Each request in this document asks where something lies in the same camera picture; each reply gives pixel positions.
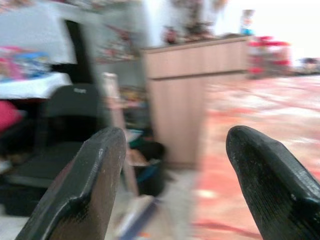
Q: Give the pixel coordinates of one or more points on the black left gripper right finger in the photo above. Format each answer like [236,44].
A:
[272,185]

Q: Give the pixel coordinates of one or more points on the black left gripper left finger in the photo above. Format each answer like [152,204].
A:
[82,190]

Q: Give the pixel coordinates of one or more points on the red patterned rug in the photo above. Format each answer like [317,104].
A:
[260,150]

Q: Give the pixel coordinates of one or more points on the black folding chair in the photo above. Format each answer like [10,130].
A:
[62,140]

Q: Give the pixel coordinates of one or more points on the black bin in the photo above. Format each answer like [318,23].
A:
[152,170]

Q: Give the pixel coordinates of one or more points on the white tablecloth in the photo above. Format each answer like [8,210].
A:
[32,85]

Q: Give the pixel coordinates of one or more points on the beige wooden cabinet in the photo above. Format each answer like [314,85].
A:
[185,100]

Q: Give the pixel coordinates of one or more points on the red toy cart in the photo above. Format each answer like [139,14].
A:
[268,53]

